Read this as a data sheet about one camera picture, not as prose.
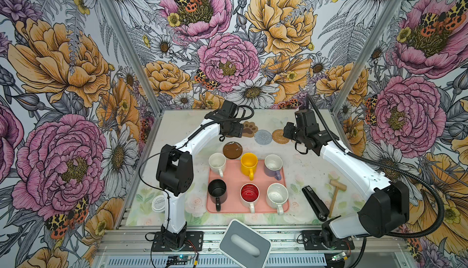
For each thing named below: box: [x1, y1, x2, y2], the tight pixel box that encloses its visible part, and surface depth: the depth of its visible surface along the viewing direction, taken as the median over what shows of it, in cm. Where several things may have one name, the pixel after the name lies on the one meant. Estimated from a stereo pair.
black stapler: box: [301, 185, 330, 222], surface depth 83 cm
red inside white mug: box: [240, 182, 261, 214], surface depth 83 cm
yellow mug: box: [240, 152, 259, 181], surface depth 90 cm
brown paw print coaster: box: [242, 120, 259, 138], surface depth 114 cm
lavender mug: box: [263, 154, 284, 181], surface depth 91 cm
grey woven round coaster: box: [254, 129, 273, 145], surface depth 111 cm
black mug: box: [207, 179, 228, 212], surface depth 83 cm
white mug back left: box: [208, 152, 227, 178], surface depth 91 cm
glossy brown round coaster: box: [223, 141, 244, 160], surface depth 105 cm
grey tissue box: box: [218, 219, 272, 268], surface depth 71 cm
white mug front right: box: [266, 182, 289, 216], surface depth 81 cm
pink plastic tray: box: [206, 158, 290, 215], surface depth 86 cm
